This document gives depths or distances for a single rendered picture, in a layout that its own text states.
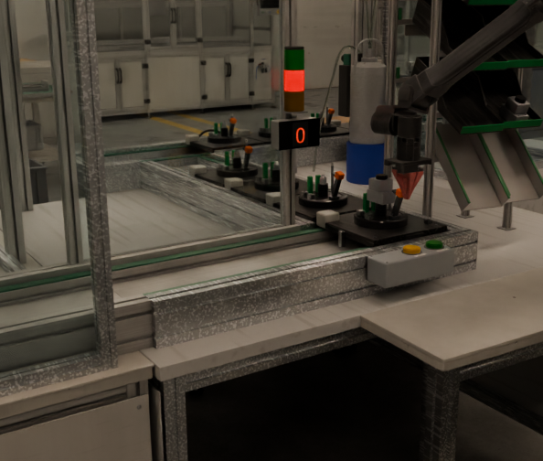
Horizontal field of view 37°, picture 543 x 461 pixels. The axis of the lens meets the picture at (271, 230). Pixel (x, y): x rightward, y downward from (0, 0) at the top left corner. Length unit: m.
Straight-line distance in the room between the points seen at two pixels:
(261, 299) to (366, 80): 1.42
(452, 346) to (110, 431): 0.69
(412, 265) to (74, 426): 0.82
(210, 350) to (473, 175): 0.97
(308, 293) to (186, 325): 0.30
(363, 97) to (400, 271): 1.25
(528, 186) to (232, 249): 0.88
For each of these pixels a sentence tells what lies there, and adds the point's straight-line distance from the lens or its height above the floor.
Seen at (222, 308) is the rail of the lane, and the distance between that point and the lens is 1.67.
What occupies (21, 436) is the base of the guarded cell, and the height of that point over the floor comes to 0.79.
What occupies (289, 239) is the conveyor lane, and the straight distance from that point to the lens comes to 2.05.
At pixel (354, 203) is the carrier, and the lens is 2.29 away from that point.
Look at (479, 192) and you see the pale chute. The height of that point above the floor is 1.02.
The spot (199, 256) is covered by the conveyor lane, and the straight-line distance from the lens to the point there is 1.93.
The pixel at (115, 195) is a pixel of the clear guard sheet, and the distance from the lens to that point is 1.86.
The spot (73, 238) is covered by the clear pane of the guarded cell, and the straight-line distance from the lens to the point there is 1.47.
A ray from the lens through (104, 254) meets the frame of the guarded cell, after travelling 1.48.
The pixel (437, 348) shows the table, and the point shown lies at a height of 0.86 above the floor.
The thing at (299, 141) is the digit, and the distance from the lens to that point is 2.01.
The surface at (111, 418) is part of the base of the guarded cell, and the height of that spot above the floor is 0.77.
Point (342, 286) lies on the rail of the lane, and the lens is 1.83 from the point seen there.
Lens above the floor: 1.52
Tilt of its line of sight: 16 degrees down
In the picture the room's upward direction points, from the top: 1 degrees counter-clockwise
